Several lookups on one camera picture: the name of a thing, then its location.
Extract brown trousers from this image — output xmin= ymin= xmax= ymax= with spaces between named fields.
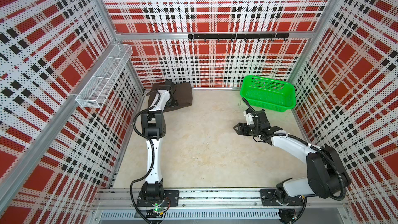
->
xmin=146 ymin=82 xmax=193 ymax=112

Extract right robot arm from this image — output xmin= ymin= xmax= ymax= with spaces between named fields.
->
xmin=233 ymin=108 xmax=351 ymax=205

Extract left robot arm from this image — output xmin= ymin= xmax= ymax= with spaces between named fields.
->
xmin=140 ymin=81 xmax=175 ymax=207

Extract green plastic basket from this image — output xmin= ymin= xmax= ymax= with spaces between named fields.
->
xmin=240 ymin=76 xmax=296 ymax=112

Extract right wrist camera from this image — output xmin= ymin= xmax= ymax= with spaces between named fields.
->
xmin=244 ymin=108 xmax=256 ymax=125

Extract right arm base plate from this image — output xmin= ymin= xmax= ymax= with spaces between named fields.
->
xmin=260 ymin=188 xmax=304 ymax=206

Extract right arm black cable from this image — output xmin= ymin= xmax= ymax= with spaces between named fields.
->
xmin=241 ymin=97 xmax=347 ymax=223

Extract white wire mesh shelf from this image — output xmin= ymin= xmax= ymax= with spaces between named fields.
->
xmin=76 ymin=44 xmax=132 ymax=108

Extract black hook rail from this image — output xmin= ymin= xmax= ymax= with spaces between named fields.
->
xmin=188 ymin=33 xmax=290 ymax=40

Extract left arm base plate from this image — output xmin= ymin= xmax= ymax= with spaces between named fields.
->
xmin=136 ymin=190 xmax=179 ymax=207

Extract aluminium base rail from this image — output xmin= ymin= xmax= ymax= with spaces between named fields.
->
xmin=91 ymin=188 xmax=347 ymax=209

